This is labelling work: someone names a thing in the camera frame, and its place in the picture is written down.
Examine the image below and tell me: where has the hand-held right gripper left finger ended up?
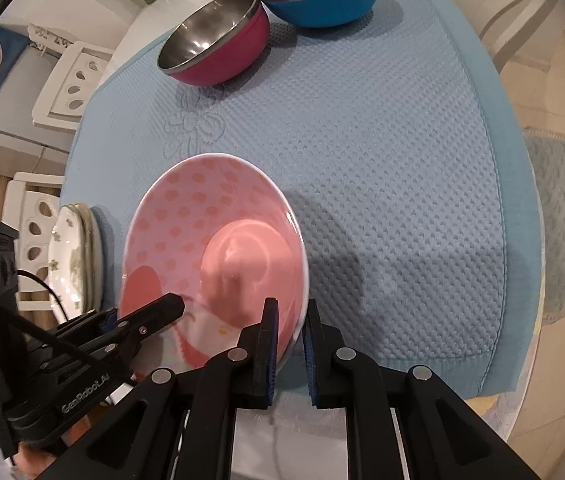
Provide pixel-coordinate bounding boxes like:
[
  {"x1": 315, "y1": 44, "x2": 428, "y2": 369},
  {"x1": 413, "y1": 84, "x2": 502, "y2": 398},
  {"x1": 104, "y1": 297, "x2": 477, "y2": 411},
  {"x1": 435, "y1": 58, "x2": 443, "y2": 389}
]
[{"x1": 65, "y1": 297, "x2": 280, "y2": 480}]

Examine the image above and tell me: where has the magenta steel bowl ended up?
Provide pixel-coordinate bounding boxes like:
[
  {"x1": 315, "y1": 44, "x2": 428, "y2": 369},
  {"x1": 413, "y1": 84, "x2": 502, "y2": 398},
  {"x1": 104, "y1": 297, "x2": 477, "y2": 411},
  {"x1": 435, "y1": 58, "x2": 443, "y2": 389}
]
[{"x1": 157, "y1": 0, "x2": 270, "y2": 86}]

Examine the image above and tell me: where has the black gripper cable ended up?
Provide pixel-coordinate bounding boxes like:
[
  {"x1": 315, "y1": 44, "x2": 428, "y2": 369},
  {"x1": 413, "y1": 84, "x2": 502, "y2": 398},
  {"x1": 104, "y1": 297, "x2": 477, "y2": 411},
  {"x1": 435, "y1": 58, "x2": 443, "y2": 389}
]
[{"x1": 15, "y1": 269, "x2": 70, "y2": 323}]

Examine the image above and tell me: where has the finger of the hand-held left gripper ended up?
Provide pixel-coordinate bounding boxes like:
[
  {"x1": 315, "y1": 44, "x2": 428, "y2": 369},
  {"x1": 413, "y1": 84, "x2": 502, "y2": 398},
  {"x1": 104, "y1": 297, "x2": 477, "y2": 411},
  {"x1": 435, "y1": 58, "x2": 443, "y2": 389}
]
[
  {"x1": 55, "y1": 307, "x2": 119, "y2": 342},
  {"x1": 77, "y1": 292, "x2": 186, "y2": 372}
]

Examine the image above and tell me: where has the small leaf-shaped flower print plate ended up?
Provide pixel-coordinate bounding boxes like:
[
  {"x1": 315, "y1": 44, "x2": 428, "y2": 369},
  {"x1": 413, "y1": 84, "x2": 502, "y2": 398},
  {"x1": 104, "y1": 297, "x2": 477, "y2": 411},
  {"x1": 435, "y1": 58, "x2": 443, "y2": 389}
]
[{"x1": 48, "y1": 204, "x2": 88, "y2": 322}]

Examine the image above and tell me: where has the light blue textured table mat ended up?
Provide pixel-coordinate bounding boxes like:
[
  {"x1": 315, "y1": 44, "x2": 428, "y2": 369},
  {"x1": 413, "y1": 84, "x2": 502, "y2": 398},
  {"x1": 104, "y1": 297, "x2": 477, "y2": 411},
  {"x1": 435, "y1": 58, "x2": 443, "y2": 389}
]
[{"x1": 60, "y1": 0, "x2": 548, "y2": 406}]

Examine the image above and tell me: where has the round gold-rimmed leaf print plate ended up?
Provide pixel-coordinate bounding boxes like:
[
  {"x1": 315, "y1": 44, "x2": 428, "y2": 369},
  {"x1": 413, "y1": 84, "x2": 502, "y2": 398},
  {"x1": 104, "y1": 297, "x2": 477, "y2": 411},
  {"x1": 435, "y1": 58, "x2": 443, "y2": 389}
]
[{"x1": 85, "y1": 207, "x2": 106, "y2": 311}]

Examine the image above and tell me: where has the person's left hand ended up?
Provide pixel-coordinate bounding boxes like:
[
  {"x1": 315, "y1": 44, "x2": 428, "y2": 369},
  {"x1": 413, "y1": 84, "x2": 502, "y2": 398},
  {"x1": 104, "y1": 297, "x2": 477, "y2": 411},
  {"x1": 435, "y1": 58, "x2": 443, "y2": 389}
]
[{"x1": 15, "y1": 440, "x2": 66, "y2": 480}]

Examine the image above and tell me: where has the large leaf-shaped flower print plate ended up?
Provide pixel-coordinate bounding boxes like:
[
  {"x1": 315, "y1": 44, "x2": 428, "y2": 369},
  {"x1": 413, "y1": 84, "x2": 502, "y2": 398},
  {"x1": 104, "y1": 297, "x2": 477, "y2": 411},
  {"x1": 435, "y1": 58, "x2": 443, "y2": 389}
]
[{"x1": 75, "y1": 202, "x2": 96, "y2": 313}]

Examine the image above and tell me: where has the pink polka dot bowl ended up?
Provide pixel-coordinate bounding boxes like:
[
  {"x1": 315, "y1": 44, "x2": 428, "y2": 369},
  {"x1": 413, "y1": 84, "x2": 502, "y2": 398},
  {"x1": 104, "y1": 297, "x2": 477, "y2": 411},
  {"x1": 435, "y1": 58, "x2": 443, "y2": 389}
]
[{"x1": 117, "y1": 152, "x2": 309, "y2": 373}]

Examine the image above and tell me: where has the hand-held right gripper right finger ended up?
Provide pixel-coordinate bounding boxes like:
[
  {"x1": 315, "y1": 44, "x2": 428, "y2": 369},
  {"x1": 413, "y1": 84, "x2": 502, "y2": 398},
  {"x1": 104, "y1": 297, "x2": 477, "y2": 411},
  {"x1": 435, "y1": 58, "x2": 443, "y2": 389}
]
[{"x1": 301, "y1": 299, "x2": 519, "y2": 480}]

